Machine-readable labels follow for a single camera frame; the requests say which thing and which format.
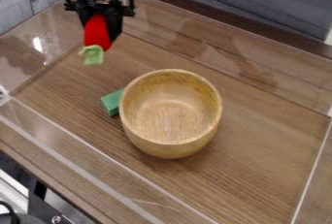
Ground wooden bowl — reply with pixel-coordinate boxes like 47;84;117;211
119;69;224;159

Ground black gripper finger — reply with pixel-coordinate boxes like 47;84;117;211
103;9;123;48
77;8;94;26

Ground black cable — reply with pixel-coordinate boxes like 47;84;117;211
0;200;22;224

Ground green foam block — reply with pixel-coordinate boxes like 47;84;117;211
102;89;123;116

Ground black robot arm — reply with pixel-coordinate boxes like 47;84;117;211
63;0;136;52

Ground red plush strawberry green leaves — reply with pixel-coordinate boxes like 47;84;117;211
78;14;114;67

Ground black table leg bracket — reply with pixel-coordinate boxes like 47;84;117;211
27;180;74;224

